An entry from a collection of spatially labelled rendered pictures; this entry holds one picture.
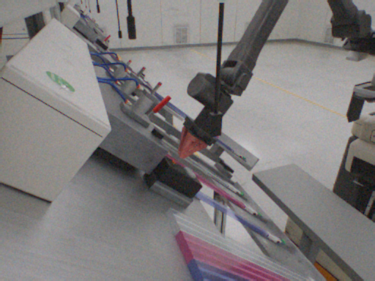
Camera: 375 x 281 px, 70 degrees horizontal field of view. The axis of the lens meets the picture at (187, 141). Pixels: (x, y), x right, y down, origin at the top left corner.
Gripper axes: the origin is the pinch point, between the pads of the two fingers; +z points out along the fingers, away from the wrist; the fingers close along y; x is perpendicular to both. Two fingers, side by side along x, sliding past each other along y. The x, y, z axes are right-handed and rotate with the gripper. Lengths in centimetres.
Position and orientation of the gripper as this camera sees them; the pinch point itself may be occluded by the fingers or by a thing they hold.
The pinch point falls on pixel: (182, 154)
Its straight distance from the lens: 74.7
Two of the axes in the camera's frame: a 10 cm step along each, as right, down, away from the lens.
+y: 3.5, 4.5, -8.2
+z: -5.8, 7.9, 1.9
